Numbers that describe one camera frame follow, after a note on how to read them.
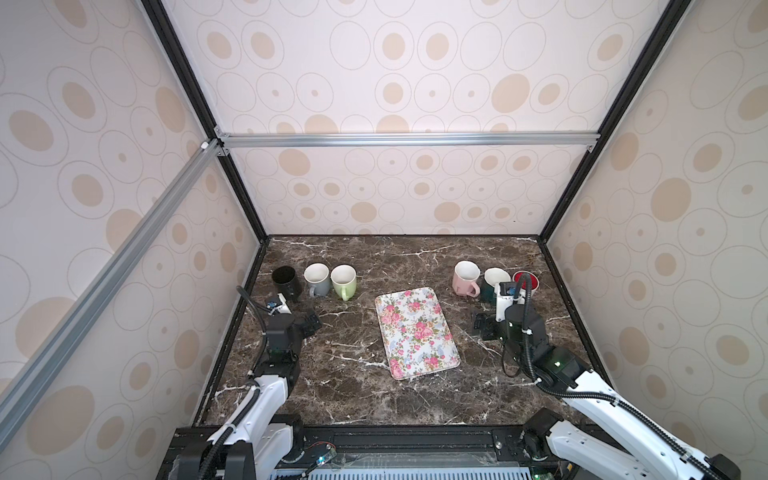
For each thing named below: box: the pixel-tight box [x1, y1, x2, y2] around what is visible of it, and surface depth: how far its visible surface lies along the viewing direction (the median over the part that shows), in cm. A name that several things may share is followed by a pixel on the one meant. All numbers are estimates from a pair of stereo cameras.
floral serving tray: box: [375, 287, 461, 380], surface depth 94 cm
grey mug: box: [303, 262, 331, 297], surface depth 99 cm
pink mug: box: [452, 260, 481, 298], surface depth 99 cm
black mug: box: [272, 266, 303, 301], surface depth 99 cm
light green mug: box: [330, 264, 357, 301], surface depth 99 cm
